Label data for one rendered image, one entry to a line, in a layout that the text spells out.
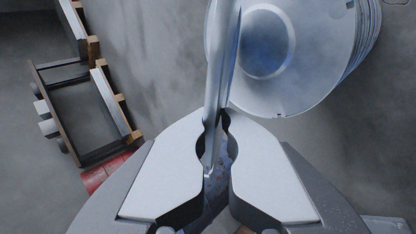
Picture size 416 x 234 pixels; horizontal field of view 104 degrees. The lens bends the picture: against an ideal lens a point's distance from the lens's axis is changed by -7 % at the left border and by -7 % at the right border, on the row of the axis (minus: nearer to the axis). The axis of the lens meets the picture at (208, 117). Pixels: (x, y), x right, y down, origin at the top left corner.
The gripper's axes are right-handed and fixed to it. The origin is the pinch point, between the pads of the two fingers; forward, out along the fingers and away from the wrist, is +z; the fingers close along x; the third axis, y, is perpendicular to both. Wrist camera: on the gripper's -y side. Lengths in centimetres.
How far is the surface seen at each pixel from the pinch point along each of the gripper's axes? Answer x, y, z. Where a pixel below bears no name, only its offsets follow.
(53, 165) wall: -247, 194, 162
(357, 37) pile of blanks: 20.1, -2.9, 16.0
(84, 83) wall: -236, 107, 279
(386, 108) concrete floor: 49, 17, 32
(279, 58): 11.0, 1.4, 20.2
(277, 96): 12.0, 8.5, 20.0
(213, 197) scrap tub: 0, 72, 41
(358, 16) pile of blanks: 19.5, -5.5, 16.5
